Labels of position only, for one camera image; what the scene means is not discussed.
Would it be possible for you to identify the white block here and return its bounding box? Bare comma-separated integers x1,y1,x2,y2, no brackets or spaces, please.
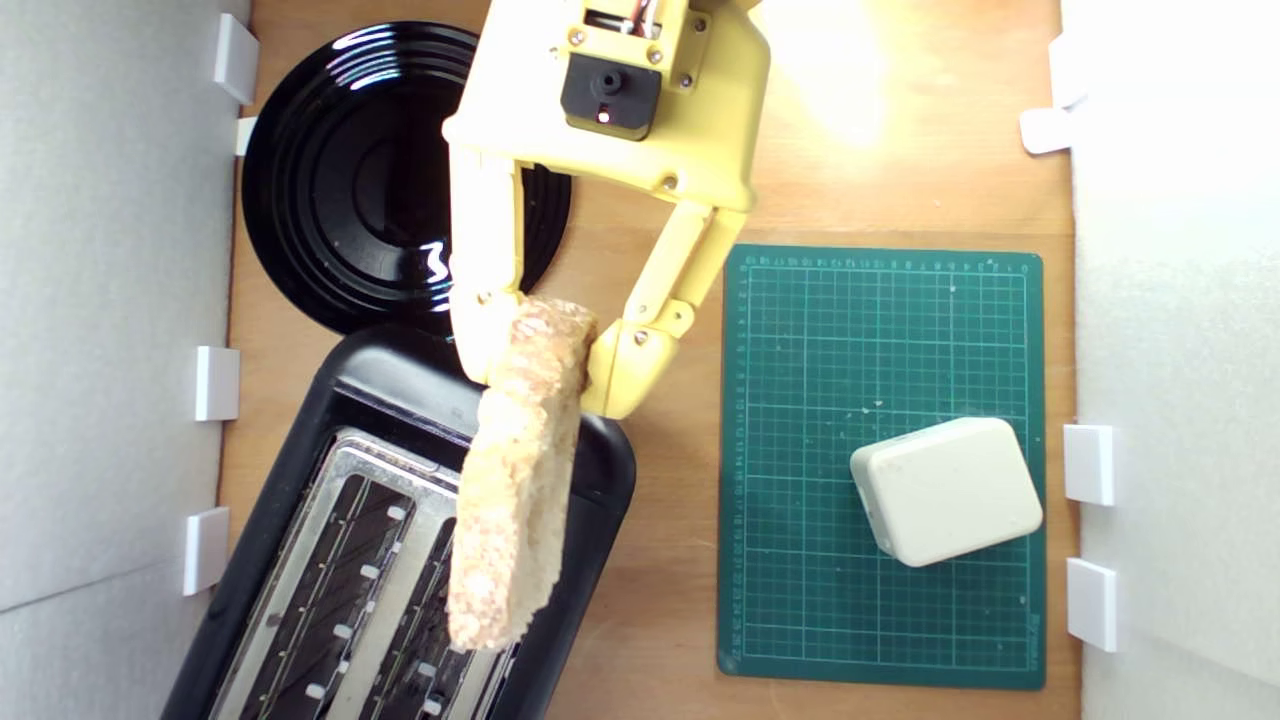
849,416,1045,569

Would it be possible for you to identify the black two-slot toaster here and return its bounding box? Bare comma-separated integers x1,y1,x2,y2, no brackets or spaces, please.
160,322,638,720

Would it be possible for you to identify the green cutting mat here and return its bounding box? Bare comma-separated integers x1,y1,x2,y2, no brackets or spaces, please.
717,244,1048,691

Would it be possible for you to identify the brown bread slice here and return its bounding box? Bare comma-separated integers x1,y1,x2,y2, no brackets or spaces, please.
445,295,601,653

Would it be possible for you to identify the black plate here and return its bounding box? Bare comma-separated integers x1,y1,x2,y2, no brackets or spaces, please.
241,20,574,341

